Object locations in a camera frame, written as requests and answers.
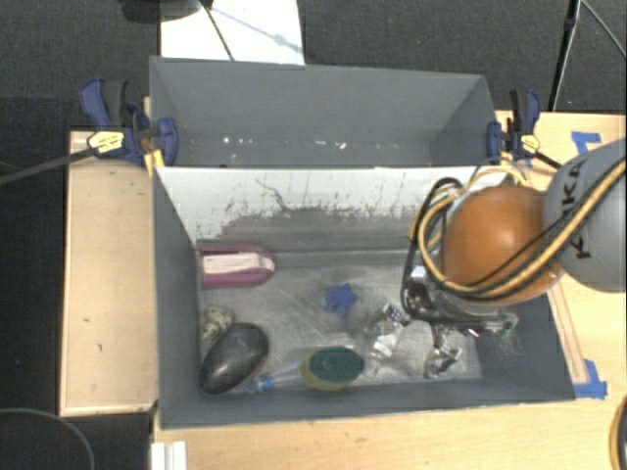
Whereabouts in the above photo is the blue star-shaped piece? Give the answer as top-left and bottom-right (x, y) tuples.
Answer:
(323, 282), (360, 320)

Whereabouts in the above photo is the pale wood flat board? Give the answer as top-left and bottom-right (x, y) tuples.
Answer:
(58, 129), (159, 418)

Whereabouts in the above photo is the grey metal bin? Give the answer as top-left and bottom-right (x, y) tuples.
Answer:
(148, 55), (577, 431)

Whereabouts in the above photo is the green round sponge dish brush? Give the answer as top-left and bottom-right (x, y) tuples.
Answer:
(243, 346), (366, 395)

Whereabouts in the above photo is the speckled pale stone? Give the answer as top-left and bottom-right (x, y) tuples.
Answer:
(202, 305), (236, 346)

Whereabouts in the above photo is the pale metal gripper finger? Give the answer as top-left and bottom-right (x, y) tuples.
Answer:
(422, 341), (450, 381)
(443, 336), (465, 370)

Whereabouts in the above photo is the dark grey oval object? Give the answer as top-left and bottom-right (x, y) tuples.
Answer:
(198, 321), (271, 397)

